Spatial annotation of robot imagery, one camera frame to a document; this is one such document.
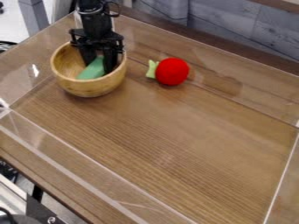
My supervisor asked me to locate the black bracket with bolt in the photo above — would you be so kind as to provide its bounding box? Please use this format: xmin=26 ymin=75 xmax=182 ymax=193
xmin=26 ymin=195 xmax=68 ymax=224

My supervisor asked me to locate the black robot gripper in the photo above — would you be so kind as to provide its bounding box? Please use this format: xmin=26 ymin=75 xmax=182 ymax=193
xmin=70 ymin=29 xmax=124 ymax=74

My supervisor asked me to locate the green rectangular block stick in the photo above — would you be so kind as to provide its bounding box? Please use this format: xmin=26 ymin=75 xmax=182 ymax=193
xmin=76 ymin=56 xmax=106 ymax=80

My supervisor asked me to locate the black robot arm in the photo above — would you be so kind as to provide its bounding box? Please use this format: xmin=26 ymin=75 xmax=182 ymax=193
xmin=70 ymin=0 xmax=124 ymax=73

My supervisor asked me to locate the light wooden bowl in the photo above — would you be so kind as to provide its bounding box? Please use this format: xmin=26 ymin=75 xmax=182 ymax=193
xmin=51 ymin=42 xmax=128 ymax=98

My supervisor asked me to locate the black cable lower left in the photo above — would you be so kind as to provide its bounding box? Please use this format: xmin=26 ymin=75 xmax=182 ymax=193
xmin=0 ymin=206 xmax=22 ymax=224

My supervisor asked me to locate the grey post at back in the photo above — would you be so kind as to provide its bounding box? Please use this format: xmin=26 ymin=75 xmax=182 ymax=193
xmin=18 ymin=0 xmax=50 ymax=36

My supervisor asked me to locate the clear acrylic tray enclosure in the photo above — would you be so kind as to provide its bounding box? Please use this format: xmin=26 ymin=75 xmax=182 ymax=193
xmin=0 ymin=11 xmax=299 ymax=224

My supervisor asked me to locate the black table leg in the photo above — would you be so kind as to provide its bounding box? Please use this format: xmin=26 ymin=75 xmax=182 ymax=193
xmin=32 ymin=185 xmax=43 ymax=202

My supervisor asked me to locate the red felt tomato toy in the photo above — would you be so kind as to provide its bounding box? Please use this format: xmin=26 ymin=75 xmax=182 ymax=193
xmin=146 ymin=58 xmax=191 ymax=86

